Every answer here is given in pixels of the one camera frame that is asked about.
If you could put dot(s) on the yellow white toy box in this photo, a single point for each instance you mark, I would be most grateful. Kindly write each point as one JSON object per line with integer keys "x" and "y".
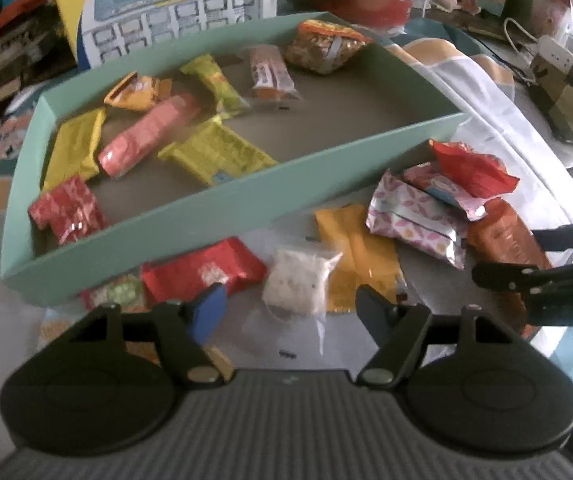
{"x": 166, "y": 10}

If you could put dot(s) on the mint green cardboard box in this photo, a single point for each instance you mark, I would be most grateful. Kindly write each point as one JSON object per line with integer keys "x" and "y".
{"x": 191, "y": 225}

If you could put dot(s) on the small green snack packet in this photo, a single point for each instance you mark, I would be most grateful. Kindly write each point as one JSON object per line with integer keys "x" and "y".
{"x": 116, "y": 292}

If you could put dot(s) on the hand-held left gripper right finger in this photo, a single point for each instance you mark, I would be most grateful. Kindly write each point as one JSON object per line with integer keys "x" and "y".
{"x": 374, "y": 310}

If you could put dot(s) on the stack of books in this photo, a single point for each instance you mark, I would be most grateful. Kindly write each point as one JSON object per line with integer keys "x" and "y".
{"x": 11, "y": 60}

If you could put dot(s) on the white power strip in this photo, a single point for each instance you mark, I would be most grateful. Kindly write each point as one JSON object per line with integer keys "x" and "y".
{"x": 559, "y": 47}

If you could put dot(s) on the white rice cake packet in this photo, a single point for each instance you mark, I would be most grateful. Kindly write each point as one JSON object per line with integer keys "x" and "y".
{"x": 294, "y": 280}

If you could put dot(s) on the shiny red packet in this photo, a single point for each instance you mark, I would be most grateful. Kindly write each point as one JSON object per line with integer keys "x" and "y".
{"x": 201, "y": 270}

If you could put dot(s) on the red white patterned packet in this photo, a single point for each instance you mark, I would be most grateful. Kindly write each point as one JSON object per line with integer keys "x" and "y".
{"x": 66, "y": 210}

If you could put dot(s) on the pink translucent snack packet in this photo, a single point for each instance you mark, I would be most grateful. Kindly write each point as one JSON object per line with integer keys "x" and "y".
{"x": 141, "y": 137}

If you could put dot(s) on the yellow green snack packet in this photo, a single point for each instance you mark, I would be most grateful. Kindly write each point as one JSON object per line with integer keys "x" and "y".
{"x": 214, "y": 80}
{"x": 216, "y": 152}

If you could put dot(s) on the yellow orange snack packet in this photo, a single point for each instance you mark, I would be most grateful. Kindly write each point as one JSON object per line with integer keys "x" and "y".
{"x": 356, "y": 250}

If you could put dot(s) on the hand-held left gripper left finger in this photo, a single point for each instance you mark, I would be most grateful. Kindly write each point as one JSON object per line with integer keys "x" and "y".
{"x": 209, "y": 310}

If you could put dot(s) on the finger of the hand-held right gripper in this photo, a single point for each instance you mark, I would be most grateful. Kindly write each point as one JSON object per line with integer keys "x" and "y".
{"x": 561, "y": 237}
{"x": 506, "y": 275}

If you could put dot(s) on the gold orange snack packet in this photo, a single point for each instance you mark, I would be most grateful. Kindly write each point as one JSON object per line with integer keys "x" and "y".
{"x": 136, "y": 91}

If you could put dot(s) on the orange fries snack packet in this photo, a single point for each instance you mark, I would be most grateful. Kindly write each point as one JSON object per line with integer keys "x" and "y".
{"x": 324, "y": 47}

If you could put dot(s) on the clear brown biscuit bar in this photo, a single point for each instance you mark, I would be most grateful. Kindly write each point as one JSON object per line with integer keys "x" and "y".
{"x": 269, "y": 72}

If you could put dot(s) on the red snack packet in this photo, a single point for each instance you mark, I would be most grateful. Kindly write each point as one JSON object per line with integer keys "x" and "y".
{"x": 471, "y": 167}

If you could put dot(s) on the pink patterned snack packet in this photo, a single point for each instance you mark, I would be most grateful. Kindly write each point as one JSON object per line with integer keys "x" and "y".
{"x": 441, "y": 185}
{"x": 411, "y": 220}

